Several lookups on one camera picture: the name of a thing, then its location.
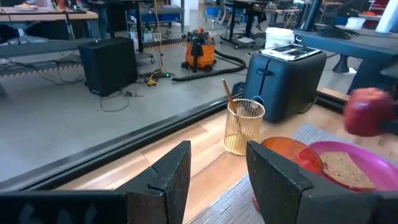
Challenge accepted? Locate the white bucket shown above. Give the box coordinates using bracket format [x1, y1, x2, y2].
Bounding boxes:
[264, 26, 295, 49]

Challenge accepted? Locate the black computer tower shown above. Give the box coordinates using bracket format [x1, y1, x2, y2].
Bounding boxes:
[77, 37, 139, 98]

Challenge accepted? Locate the grey side desk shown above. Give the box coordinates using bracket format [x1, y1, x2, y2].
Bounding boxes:
[293, 26, 398, 95]

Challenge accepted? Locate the black vacuum hose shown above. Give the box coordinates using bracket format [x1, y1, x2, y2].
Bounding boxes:
[171, 49, 248, 83]

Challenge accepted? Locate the black table edge rail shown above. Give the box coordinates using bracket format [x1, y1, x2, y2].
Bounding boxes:
[0, 90, 247, 192]

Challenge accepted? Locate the pink plate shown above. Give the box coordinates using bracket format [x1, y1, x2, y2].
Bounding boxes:
[307, 140, 398, 192]

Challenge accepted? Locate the grey woven placemat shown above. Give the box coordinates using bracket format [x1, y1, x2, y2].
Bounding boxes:
[188, 123, 353, 224]

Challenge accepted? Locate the shiny red foil bag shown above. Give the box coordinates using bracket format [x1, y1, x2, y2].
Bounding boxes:
[252, 136, 325, 213]

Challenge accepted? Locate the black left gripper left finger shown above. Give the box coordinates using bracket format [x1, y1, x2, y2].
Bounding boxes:
[116, 140, 192, 224]

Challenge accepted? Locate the wooden spoon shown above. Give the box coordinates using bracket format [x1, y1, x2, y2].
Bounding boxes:
[221, 78, 247, 138]

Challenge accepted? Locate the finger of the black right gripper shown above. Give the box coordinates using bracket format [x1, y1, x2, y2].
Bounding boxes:
[377, 119, 398, 136]

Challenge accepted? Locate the orange shop vacuum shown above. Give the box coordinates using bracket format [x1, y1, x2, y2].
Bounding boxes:
[180, 27, 217, 73]

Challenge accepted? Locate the brown toast slice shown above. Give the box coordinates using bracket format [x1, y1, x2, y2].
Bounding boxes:
[319, 151, 377, 191]

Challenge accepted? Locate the black toaster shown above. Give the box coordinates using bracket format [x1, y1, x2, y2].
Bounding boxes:
[243, 43, 328, 124]

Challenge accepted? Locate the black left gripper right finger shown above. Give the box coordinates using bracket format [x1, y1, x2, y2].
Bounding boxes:
[246, 140, 376, 224]

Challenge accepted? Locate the thin black floor cable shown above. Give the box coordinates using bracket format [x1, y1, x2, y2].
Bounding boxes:
[99, 90, 144, 113]

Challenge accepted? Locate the red apple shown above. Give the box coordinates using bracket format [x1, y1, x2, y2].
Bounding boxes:
[343, 87, 396, 138]

